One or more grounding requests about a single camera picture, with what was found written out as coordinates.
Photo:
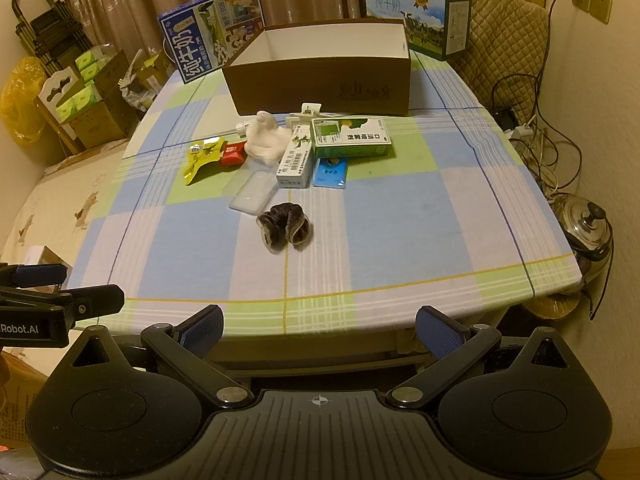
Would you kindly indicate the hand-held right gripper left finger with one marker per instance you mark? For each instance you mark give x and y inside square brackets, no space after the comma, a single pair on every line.
[202,327]

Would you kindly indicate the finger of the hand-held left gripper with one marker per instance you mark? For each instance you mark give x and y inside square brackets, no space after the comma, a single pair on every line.
[95,300]
[40,275]

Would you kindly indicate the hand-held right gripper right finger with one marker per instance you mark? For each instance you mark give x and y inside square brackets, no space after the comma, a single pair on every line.
[440,332]

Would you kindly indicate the brown scrunchie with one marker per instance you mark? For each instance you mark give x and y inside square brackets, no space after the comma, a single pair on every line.
[280,220]

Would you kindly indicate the clear plastic case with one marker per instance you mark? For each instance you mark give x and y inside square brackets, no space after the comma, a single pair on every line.
[250,192]

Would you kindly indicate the yellow snack packet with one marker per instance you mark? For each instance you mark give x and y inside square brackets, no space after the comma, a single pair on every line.
[200,160]

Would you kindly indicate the red snack packet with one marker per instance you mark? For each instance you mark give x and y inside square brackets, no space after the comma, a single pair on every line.
[232,155]

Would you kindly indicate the white medicine box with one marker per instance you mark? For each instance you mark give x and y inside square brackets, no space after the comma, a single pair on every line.
[295,165]

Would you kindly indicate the blue sachet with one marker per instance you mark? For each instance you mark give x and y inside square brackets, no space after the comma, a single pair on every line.
[330,172]

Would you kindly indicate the white plastic item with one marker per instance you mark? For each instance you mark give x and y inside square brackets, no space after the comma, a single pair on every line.
[265,142]

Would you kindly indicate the green medicine box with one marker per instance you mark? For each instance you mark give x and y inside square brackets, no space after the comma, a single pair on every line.
[350,137]

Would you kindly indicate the white hair clip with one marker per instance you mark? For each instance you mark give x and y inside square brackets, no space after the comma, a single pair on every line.
[310,110]

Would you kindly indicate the brown cardboard box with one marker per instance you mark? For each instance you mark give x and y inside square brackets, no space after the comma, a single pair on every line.
[320,85]

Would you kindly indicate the small brown box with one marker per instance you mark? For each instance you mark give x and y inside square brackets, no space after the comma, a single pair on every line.
[52,260]

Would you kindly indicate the orange cardboard box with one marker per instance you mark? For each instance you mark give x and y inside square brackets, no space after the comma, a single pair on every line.
[20,400]

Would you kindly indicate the cream printed bed sheet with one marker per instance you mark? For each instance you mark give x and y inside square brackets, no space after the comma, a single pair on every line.
[50,200]

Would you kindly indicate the yellow plastic bag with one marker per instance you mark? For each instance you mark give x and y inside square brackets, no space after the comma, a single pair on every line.
[22,100]

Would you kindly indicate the stack of green tissue packs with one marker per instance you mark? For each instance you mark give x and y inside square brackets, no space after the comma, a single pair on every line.
[75,102]

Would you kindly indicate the steel pot with lid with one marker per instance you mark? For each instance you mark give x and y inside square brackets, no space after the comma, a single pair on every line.
[585,230]

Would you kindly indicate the cardboard box with tissues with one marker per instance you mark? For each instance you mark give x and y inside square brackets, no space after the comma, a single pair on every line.
[107,110]

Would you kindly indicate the white wooden holder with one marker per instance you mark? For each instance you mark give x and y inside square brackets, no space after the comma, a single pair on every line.
[57,87]

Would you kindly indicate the white power strip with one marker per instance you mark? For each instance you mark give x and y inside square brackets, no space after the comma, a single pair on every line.
[520,131]

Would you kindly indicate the trash bin with waste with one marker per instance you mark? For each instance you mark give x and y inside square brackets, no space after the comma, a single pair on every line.
[145,80]

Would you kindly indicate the brown floral curtain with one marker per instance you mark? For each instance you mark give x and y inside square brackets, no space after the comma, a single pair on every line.
[125,0]

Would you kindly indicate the light blue milk carton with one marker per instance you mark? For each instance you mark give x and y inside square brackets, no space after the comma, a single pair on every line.
[400,5]

